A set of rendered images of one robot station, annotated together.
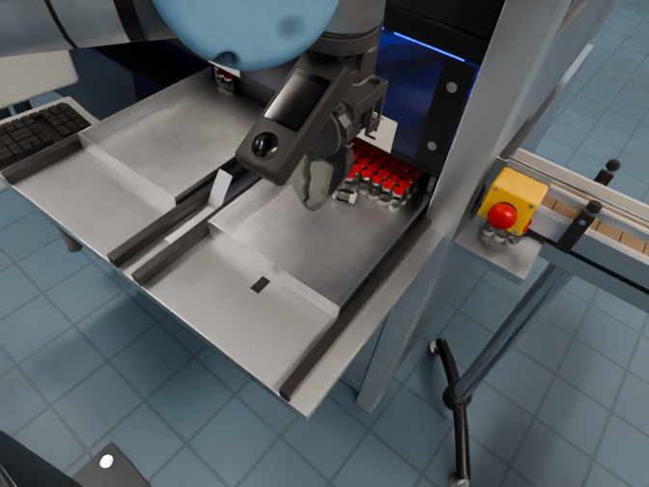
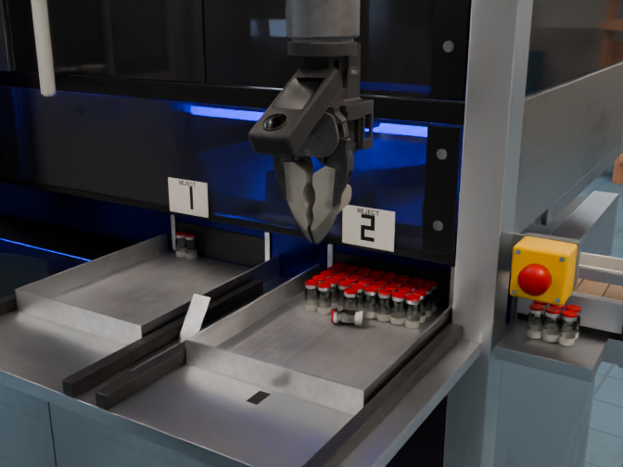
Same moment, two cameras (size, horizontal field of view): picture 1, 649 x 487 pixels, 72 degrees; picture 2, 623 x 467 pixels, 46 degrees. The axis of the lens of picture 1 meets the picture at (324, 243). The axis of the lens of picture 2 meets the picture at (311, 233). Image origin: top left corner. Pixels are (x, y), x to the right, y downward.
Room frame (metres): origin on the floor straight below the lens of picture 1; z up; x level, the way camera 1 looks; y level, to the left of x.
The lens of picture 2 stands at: (-0.40, 0.01, 1.33)
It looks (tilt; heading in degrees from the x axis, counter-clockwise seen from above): 17 degrees down; 1
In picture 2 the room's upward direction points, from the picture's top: straight up
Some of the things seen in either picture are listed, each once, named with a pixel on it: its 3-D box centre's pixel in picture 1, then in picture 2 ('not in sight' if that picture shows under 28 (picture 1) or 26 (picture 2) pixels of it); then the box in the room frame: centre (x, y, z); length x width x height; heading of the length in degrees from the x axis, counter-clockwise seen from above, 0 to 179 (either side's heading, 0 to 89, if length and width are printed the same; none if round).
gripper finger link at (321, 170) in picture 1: (333, 177); (336, 200); (0.37, 0.00, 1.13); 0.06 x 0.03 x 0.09; 150
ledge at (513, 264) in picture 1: (501, 240); (554, 344); (0.56, -0.32, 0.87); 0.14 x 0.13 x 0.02; 150
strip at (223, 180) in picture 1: (197, 206); (171, 332); (0.51, 0.22, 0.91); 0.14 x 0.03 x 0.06; 150
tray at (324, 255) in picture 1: (332, 208); (336, 326); (0.56, -0.01, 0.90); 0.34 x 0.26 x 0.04; 150
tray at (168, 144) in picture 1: (196, 128); (156, 281); (0.73, 0.29, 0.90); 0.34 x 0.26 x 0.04; 150
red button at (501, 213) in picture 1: (502, 214); (535, 278); (0.49, -0.26, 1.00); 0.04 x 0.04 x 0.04; 60
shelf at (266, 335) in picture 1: (235, 196); (211, 335); (0.58, 0.17, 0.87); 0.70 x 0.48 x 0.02; 60
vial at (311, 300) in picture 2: not in sight; (311, 296); (0.65, 0.03, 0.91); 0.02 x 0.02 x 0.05
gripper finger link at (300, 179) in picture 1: (311, 164); (311, 196); (0.39, 0.03, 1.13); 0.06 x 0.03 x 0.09; 150
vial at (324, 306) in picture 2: not in sight; (324, 298); (0.64, 0.01, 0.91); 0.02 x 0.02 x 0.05
